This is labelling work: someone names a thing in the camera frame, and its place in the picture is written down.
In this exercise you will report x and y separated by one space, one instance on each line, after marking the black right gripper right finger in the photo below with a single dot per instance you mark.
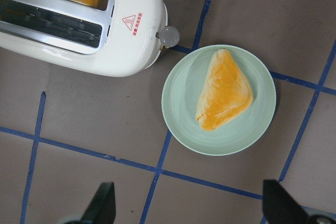
279 206

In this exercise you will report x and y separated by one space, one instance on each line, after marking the pale green round plate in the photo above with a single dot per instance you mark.
183 87

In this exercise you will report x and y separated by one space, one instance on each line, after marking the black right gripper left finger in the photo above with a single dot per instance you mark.
102 208

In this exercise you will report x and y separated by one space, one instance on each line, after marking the white two-slot toaster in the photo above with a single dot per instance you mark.
119 39

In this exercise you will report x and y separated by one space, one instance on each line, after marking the triangular toasted bread slice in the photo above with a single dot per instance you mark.
226 92

